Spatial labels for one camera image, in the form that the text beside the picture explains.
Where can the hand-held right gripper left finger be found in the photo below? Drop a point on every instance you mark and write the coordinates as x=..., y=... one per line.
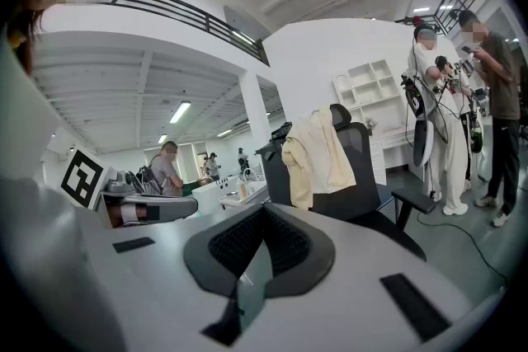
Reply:
x=165, y=280

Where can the black office chair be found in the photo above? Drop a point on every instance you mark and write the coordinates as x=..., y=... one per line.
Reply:
x=363, y=177

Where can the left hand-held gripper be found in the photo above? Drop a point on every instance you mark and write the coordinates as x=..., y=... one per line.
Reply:
x=82, y=177

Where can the pale yellow clothes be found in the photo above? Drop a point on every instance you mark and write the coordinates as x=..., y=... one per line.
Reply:
x=321, y=160

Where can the tube ceiling light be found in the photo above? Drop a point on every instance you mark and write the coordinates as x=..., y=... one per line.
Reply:
x=180, y=111

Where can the person's left hand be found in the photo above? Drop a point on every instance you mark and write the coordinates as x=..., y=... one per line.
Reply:
x=117, y=216

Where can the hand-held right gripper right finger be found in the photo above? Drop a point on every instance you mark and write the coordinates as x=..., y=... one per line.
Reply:
x=350, y=280

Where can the black metal railing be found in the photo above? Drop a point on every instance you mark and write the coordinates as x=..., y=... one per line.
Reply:
x=206, y=22

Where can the white low cabinet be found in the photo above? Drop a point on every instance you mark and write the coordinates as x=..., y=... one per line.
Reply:
x=389, y=156

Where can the white cubby shelf unit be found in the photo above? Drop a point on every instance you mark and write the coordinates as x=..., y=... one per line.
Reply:
x=371, y=86

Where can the white counter black knobs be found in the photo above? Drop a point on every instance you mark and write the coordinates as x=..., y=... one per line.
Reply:
x=210, y=193

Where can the white oval shell device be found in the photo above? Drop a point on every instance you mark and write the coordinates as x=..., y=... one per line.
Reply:
x=429, y=140

